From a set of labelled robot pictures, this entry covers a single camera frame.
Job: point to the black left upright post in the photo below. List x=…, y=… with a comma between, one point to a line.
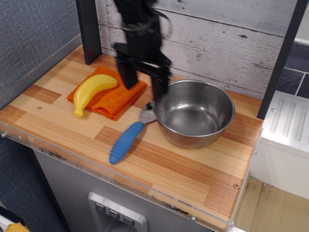
x=88, y=22

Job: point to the white ribbed side counter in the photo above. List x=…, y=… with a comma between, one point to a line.
x=281, y=156

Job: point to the blue handled metal spoon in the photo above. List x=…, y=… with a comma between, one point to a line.
x=125, y=141

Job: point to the orange folded cloth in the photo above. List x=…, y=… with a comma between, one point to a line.
x=112, y=102

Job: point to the stainless steel pot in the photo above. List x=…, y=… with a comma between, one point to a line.
x=194, y=114

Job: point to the yellow object bottom left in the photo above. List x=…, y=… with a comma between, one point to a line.
x=17, y=227

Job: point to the black upright post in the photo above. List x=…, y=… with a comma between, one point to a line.
x=88, y=22
x=286, y=47

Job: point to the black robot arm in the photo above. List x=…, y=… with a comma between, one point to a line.
x=134, y=11

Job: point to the black right upright post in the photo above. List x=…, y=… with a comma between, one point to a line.
x=286, y=47

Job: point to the silver dispenser button panel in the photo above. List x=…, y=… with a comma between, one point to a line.
x=110, y=216

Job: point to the clear acrylic edge guard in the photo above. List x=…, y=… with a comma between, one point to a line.
x=214, y=223

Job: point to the grey toy fridge cabinet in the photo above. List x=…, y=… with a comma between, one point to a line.
x=71, y=186

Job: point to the yellow plastic banana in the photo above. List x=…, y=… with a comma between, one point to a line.
x=88, y=89

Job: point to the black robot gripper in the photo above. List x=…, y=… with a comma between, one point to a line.
x=143, y=45

